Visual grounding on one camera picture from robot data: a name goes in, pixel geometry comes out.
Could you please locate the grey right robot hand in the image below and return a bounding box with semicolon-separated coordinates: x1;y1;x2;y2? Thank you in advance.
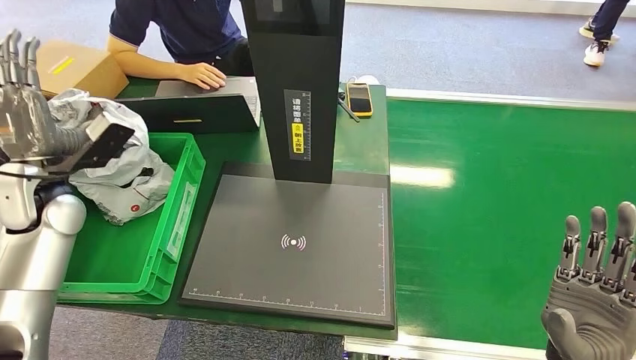
540;201;636;360

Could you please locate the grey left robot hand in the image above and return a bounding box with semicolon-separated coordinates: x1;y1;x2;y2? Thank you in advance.
0;28;99;164

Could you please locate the grey courier bag package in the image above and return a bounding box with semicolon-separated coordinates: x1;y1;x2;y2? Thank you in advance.
48;88;173;192
69;161;176;227

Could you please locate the green plastic basket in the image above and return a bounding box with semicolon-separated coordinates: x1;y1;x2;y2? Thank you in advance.
57;132;207;306

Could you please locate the black weighing device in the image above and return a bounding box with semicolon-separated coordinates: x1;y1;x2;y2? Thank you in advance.
178;0;397;331

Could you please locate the brown cardboard box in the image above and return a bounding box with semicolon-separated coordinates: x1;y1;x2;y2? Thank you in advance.
34;40;131;101

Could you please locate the green conveyor belt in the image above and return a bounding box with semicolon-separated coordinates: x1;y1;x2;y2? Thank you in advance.
385;98;636;352

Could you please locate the dark grey laptop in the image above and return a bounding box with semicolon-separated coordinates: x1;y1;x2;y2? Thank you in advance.
115;76;262;136

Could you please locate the person's hand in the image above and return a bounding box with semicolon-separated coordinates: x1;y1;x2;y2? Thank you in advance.
178;62;227;92

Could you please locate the person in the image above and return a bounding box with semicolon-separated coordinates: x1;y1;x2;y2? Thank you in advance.
578;0;632;68

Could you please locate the phone in yellow case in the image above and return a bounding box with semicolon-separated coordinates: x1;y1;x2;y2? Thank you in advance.
345;82;374;119

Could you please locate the black pen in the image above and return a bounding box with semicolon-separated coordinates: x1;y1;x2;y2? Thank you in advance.
337;91;362;124

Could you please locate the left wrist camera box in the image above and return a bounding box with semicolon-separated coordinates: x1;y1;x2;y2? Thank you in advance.
46;112;137;176

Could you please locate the silver conveyor frame rail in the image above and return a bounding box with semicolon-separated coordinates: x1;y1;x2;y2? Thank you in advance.
343;334;550;360
385;88;636;113

